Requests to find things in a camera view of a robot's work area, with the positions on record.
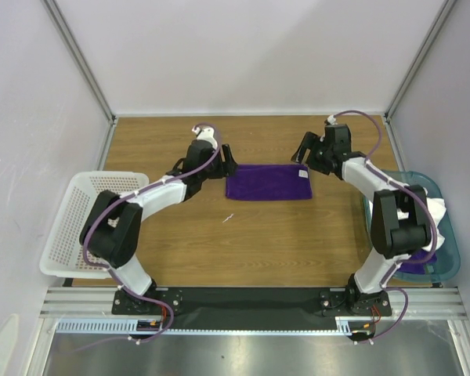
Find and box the purple towel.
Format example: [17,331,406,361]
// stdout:
[225,164,313,201]
[399,249,437,275]

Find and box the purple towel in tub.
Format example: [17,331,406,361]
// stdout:
[399,249,437,275]

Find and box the white towel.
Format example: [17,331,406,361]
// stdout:
[370,187,447,252]

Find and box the right aluminium corner post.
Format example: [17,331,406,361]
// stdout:
[384,0,457,122]

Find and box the aluminium corner post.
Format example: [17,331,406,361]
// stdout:
[41,0,117,125]
[384,0,457,122]

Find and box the white perforated plastic basket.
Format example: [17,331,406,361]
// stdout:
[39,171,149,280]

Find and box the aluminium frame rail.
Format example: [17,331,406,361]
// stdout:
[38,286,118,319]

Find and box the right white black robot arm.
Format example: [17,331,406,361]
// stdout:
[292,124,438,316]

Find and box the small white thread scrap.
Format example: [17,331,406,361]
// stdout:
[222,213,234,223]

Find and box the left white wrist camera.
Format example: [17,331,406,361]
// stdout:
[191,125,218,145]

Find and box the left aluminium corner post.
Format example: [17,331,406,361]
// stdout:
[41,0,117,125]

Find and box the teal translucent plastic tub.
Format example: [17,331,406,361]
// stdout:
[342,158,460,293]

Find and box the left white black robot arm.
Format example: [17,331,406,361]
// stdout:
[79,141,238,313]

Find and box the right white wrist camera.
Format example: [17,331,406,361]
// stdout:
[325,114,341,126]

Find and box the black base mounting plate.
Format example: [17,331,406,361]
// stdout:
[112,286,391,331]

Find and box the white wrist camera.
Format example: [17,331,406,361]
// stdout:
[325,114,341,126]
[191,125,218,145]

